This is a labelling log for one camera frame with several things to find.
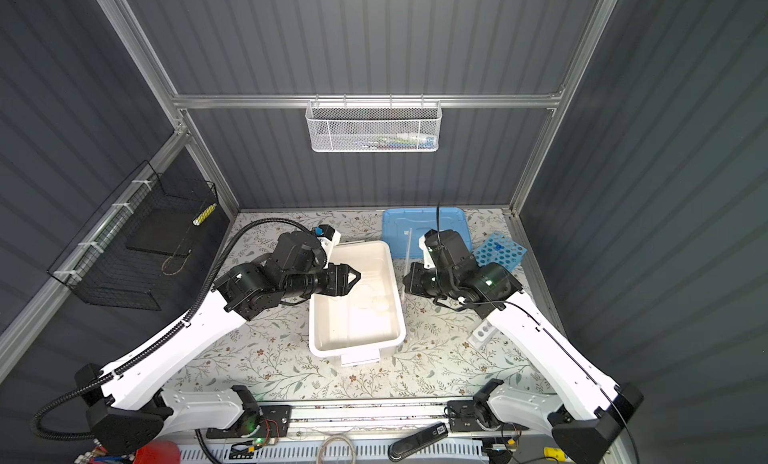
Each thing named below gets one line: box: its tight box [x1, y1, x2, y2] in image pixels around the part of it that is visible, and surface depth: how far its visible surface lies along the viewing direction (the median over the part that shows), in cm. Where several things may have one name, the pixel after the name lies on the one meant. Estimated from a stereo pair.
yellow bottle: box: [543, 447, 567, 462], surface depth 69 cm
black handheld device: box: [387, 422, 449, 462], surface depth 71 cm
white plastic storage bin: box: [308, 240, 406, 367], surface depth 90 cm
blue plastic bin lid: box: [382, 207, 472, 258], surface depth 121 cm
